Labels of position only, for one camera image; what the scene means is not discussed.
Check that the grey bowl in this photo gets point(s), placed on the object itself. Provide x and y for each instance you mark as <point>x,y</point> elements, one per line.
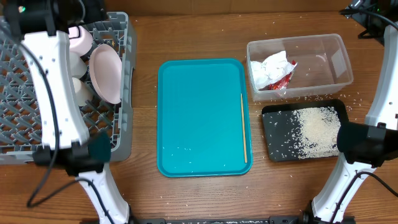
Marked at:
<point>78,67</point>

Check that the clear plastic bin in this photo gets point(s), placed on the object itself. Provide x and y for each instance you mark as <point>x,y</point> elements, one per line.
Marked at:
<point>323,66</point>

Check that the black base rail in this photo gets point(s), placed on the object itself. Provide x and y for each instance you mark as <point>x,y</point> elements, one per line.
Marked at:
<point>270,220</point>

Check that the white napkin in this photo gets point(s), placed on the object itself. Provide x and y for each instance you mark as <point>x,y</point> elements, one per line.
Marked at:
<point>269,71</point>

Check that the spilled rice pile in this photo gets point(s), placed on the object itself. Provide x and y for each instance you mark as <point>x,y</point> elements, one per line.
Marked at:
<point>316,133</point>

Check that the large white plate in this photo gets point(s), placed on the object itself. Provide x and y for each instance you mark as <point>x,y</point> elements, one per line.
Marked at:
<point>105,73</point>

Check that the black tray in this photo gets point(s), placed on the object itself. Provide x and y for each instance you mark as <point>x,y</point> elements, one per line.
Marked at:
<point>280,125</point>

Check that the teal plastic tray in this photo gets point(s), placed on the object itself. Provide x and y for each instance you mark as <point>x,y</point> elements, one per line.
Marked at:
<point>199,125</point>

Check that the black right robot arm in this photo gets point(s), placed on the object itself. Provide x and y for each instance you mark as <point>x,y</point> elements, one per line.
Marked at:
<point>363,147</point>

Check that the grey dishwasher rack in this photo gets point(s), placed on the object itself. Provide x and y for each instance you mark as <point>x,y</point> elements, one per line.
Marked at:
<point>20,118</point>

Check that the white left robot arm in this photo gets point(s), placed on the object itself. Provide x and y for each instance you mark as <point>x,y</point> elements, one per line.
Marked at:
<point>41,30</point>

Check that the red snack wrapper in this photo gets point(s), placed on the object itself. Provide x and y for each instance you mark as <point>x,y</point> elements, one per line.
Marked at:
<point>285,79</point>

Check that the wooden chopstick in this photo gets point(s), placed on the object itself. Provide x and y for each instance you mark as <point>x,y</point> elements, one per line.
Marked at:
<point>243,130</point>

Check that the white paper cup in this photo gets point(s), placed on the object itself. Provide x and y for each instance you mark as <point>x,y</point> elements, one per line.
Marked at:
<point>82,92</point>

